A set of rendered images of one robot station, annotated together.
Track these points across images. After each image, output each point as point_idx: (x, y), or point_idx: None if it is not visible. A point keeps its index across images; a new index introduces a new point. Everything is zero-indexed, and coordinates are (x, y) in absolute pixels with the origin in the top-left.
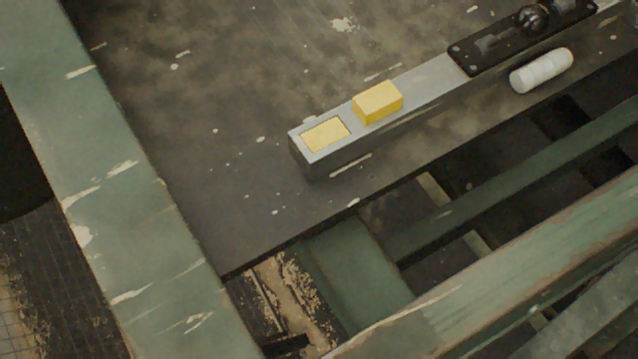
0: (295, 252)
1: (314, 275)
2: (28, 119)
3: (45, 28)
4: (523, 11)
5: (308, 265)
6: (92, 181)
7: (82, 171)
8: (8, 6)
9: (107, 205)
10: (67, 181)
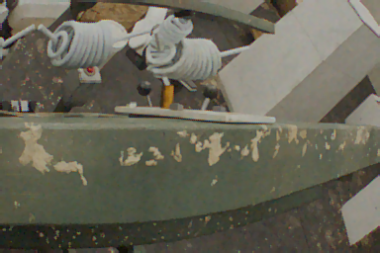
0: (295, 205)
1: (305, 194)
2: (337, 126)
3: (287, 122)
4: (212, 85)
5: (303, 193)
6: (345, 125)
7: (343, 125)
8: (281, 123)
9: (349, 125)
10: (350, 126)
